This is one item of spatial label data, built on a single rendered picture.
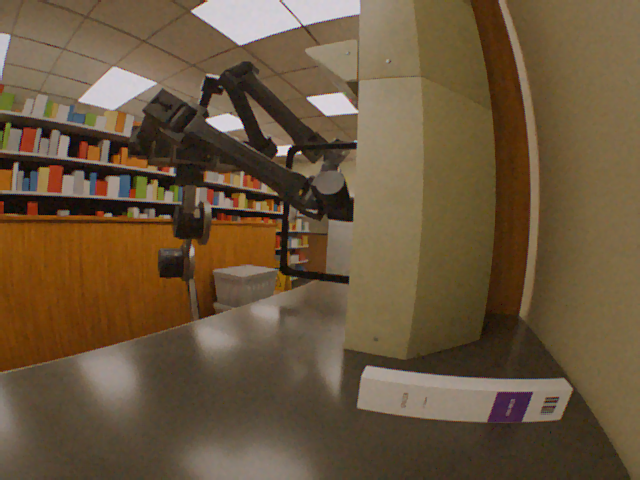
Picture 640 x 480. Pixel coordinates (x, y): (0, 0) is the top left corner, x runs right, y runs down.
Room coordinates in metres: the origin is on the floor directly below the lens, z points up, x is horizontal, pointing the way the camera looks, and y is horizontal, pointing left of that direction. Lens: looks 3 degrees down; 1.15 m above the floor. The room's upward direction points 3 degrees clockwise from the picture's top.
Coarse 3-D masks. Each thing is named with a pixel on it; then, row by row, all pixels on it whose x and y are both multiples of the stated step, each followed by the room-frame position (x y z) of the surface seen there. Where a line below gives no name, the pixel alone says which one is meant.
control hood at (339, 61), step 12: (312, 48) 0.50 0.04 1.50; (324, 48) 0.49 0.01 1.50; (336, 48) 0.48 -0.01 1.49; (348, 48) 0.47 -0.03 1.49; (324, 60) 0.49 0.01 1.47; (336, 60) 0.48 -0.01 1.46; (348, 60) 0.47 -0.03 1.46; (324, 72) 0.58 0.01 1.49; (336, 72) 0.48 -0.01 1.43; (348, 72) 0.47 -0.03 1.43; (348, 84) 0.48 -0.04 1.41
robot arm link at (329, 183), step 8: (320, 176) 0.56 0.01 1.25; (328, 176) 0.56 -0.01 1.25; (336, 176) 0.55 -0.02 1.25; (312, 184) 0.56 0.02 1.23; (320, 184) 0.55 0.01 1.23; (328, 184) 0.55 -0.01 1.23; (336, 184) 0.54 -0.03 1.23; (344, 184) 0.54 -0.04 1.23; (312, 192) 0.59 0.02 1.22; (320, 192) 0.54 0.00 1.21; (328, 192) 0.54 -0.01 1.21; (336, 192) 0.53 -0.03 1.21; (344, 192) 0.55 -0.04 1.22; (320, 200) 0.60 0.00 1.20; (328, 200) 0.56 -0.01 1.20; (336, 200) 0.56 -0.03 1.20; (344, 200) 0.57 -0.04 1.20; (304, 208) 0.63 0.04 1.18; (320, 208) 0.63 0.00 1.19; (336, 208) 0.58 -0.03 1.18; (312, 216) 0.65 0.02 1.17; (320, 216) 0.64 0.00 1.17
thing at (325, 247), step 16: (304, 160) 0.84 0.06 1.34; (320, 160) 0.82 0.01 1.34; (336, 160) 0.80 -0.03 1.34; (352, 160) 0.78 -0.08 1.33; (352, 176) 0.78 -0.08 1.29; (352, 192) 0.78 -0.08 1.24; (304, 224) 0.83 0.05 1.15; (320, 224) 0.82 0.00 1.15; (336, 224) 0.80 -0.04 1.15; (352, 224) 0.78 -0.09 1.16; (288, 240) 0.85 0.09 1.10; (304, 240) 0.83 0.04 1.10; (320, 240) 0.81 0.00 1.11; (336, 240) 0.80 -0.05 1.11; (288, 256) 0.85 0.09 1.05; (304, 256) 0.83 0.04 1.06; (320, 256) 0.81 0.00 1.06; (336, 256) 0.80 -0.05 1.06; (320, 272) 0.81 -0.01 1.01; (336, 272) 0.79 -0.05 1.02
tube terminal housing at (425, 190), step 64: (384, 0) 0.44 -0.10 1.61; (448, 0) 0.45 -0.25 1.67; (384, 64) 0.44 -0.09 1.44; (448, 64) 0.44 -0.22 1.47; (384, 128) 0.44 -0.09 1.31; (448, 128) 0.44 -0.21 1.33; (384, 192) 0.44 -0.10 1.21; (448, 192) 0.44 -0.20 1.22; (384, 256) 0.44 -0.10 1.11; (448, 256) 0.44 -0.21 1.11; (384, 320) 0.43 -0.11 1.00; (448, 320) 0.45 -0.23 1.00
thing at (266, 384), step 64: (256, 320) 0.58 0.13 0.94; (320, 320) 0.61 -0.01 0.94; (512, 320) 0.59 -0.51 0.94; (0, 384) 0.14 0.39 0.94; (64, 384) 0.21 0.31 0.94; (128, 384) 0.26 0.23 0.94; (192, 384) 0.30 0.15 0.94; (256, 384) 0.32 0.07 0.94; (320, 384) 0.34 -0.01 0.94; (0, 448) 0.06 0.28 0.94; (64, 448) 0.12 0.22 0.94; (128, 448) 0.16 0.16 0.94; (192, 448) 0.19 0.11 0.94; (256, 448) 0.20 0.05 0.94; (320, 448) 0.21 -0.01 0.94; (384, 448) 0.21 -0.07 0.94; (448, 448) 0.20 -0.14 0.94; (512, 448) 0.18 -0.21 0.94; (576, 448) 0.14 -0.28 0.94
